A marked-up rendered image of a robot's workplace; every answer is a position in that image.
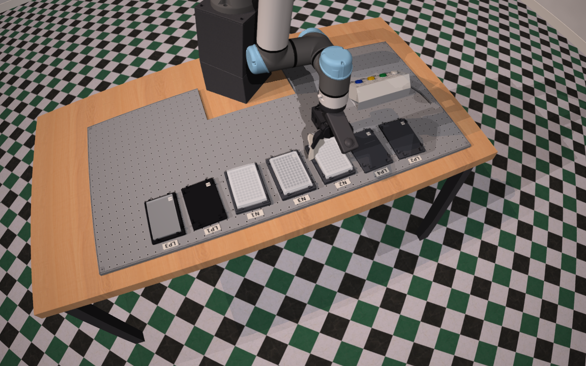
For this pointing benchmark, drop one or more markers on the white label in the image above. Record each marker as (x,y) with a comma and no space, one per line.
(342,183)
(170,244)
(414,159)
(212,229)
(381,172)
(255,214)
(301,199)

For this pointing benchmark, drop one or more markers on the beige operator button panel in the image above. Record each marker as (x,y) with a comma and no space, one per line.
(382,88)

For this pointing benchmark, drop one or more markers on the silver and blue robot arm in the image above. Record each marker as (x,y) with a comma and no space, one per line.
(274,52)

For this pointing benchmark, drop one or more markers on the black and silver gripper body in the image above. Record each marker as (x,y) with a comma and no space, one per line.
(318,118)

